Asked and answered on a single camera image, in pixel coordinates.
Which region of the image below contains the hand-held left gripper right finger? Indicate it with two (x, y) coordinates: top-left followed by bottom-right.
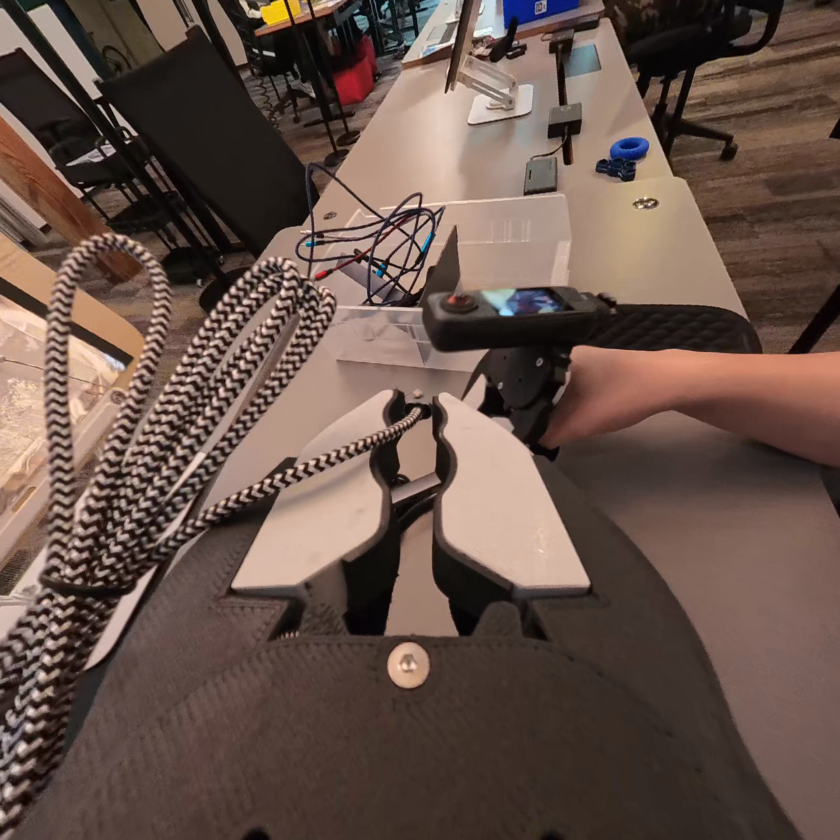
(431, 391), (592, 602)

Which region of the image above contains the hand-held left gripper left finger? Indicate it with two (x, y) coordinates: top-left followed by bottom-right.
(230, 389), (406, 597)

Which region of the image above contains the clear plastic bin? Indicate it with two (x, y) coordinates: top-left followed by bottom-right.
(298, 193), (573, 370)

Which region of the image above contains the blue braided cable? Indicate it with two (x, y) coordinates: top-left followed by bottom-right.
(295, 163), (447, 306)
(364, 210), (437, 306)

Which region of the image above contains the grey usb hub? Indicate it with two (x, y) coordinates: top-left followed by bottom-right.
(336, 257), (421, 306)

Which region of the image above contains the grey white braided cable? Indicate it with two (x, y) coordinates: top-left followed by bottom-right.
(0, 233), (431, 834)

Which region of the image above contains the person's right forearm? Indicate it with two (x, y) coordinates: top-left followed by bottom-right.
(656, 348), (840, 468)

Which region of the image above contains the person's right hand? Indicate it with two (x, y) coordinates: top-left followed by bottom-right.
(545, 346), (672, 447)

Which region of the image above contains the dark grey bin divider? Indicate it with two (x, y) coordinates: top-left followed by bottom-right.
(420, 225), (462, 306)

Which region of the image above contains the flat dark grey device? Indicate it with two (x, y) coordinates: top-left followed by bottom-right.
(524, 155), (559, 196)

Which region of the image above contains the white tablet stand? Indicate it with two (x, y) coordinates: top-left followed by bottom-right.
(446, 0), (534, 126)

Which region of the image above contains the blue parts bin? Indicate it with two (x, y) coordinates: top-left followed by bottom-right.
(502, 0), (581, 21)

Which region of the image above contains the black swivel office chair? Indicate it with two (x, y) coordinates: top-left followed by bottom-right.
(623, 0), (785, 161)

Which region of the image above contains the black high-back chair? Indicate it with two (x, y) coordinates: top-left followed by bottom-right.
(95, 26), (320, 263)

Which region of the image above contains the blue ring toy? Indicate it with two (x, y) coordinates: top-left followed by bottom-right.
(596, 136), (651, 177)

